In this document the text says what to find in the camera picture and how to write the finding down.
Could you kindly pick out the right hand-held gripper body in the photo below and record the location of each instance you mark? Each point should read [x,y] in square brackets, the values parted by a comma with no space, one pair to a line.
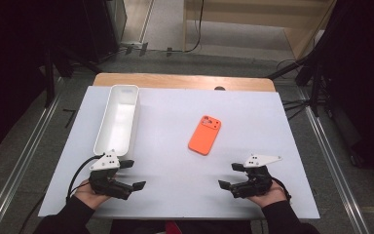
[256,182]

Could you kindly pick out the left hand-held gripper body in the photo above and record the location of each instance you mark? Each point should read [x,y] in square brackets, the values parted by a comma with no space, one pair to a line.
[105,162]

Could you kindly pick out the white plastic bin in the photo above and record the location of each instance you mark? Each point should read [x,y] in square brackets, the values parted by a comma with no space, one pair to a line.
[118,120]

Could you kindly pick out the orange phone case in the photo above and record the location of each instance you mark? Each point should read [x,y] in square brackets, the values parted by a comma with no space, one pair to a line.
[204,136]

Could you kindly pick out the person's right hand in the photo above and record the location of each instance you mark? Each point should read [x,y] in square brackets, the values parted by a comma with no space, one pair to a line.
[274,195]

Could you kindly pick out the person's left hand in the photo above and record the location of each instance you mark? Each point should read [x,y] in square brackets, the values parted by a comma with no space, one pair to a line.
[89,196]

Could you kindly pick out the white board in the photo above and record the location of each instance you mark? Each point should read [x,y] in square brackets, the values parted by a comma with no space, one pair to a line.
[181,182]

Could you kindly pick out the person's dark lap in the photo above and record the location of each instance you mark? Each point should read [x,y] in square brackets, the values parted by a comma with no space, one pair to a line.
[214,227]

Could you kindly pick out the red cloth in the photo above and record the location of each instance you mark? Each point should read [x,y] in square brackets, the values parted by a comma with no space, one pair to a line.
[174,228]

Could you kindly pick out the wooden table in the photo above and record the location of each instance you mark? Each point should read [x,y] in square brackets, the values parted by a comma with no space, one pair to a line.
[175,81]

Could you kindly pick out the black metal stand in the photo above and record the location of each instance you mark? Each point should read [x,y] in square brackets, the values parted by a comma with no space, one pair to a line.
[315,91]
[49,84]

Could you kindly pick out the dark cabinet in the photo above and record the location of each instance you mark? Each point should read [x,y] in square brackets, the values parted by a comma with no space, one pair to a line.
[104,29]

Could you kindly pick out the light wooden shelf unit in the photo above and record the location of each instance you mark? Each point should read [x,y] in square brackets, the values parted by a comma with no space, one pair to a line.
[256,13]

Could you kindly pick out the metal floor rail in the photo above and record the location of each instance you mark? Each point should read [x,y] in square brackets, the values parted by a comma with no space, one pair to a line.
[16,165]
[331,162]

